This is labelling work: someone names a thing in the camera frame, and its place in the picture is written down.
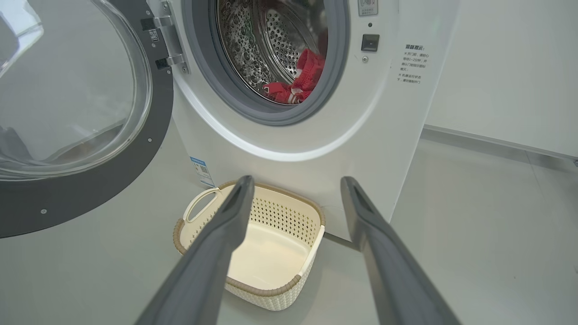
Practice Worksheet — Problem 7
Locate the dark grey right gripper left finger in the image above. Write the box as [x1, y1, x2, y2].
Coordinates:
[135, 175, 256, 325]

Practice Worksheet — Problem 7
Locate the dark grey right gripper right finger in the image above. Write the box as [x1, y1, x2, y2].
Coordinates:
[340, 176, 461, 325]

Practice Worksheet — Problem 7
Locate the washing machine door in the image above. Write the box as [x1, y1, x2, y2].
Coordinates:
[0, 0, 175, 239]

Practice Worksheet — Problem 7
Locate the red and white jersey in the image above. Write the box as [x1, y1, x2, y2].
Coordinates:
[262, 48, 327, 106]

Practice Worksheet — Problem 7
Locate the cream perforated laundry basket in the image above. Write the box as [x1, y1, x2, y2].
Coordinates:
[173, 181, 326, 311]

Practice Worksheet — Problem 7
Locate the white front-load washing machine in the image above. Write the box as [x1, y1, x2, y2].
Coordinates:
[145, 0, 461, 242]

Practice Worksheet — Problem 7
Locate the blue energy label sticker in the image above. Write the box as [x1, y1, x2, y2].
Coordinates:
[190, 156, 216, 188]

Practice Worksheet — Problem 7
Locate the white panel board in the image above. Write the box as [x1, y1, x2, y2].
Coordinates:
[422, 0, 578, 159]

